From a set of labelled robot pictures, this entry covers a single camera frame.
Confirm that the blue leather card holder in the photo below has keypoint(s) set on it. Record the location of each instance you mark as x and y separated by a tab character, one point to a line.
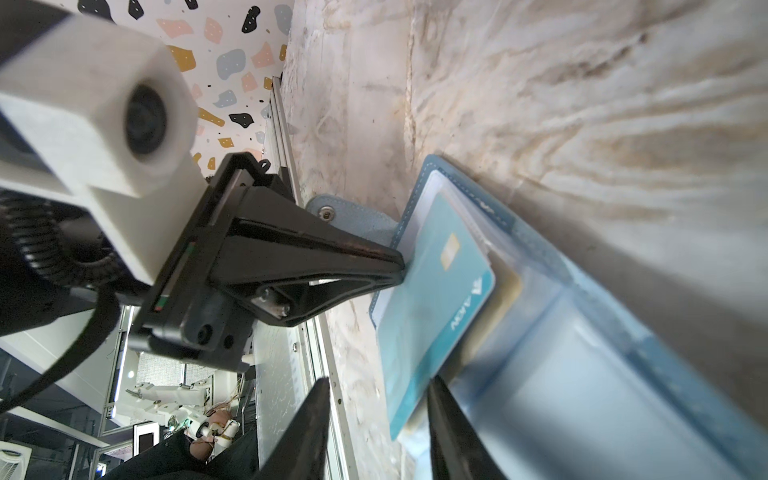
570	384

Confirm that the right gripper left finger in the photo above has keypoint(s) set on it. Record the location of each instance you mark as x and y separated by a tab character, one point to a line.
301	453

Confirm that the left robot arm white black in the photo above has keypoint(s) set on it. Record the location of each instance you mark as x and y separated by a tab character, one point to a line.
41	275

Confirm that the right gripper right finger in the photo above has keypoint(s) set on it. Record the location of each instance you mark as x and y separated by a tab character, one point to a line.
456	451

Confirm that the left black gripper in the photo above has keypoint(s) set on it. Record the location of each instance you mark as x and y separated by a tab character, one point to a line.
242	243

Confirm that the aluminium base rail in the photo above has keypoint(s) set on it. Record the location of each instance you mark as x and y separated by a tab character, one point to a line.
294	358

